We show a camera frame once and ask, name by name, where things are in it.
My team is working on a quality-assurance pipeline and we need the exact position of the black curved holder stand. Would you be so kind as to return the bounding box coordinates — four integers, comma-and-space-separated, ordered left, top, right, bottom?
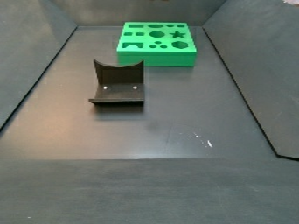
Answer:
88, 60, 145, 105

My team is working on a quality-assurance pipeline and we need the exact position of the green shape sorter block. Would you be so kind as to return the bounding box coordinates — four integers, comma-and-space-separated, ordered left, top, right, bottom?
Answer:
116, 22, 197, 67

